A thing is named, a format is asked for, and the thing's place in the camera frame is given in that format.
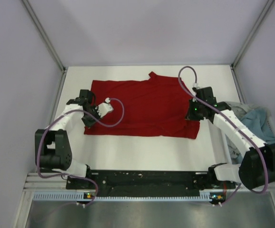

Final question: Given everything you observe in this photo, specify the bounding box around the aluminium frame post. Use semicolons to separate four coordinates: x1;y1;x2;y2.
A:
20;0;66;72
231;0;275;70

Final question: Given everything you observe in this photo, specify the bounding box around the left aluminium frame post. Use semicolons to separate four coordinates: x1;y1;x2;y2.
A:
20;0;66;72

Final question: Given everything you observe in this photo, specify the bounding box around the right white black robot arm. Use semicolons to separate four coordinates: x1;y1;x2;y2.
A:
186;86;275;190

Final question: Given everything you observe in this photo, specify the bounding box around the red t shirt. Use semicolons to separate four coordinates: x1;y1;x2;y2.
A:
84;72;200;139

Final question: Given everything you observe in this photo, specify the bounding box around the right aluminium frame post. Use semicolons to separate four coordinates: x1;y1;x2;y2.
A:
231;0;275;70

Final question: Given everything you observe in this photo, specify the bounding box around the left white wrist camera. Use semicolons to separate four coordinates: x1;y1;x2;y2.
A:
97;97;114;118

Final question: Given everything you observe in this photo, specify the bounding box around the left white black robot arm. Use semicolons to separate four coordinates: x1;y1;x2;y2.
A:
35;89;104;189

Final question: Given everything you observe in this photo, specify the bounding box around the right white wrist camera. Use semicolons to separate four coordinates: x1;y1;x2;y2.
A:
192;82;200;90

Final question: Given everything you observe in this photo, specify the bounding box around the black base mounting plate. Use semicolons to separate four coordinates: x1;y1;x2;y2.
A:
65;169;236;197

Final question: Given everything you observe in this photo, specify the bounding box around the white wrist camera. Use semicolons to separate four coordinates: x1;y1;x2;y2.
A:
97;97;114;118
192;82;200;90

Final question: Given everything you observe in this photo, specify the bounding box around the light blue cable duct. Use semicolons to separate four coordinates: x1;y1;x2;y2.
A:
33;191;224;202

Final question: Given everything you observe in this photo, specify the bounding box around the light blue t shirt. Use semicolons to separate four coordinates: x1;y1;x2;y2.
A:
239;105;275;144

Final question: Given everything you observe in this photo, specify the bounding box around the white laundry basket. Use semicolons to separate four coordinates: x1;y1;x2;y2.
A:
208;102;275;167

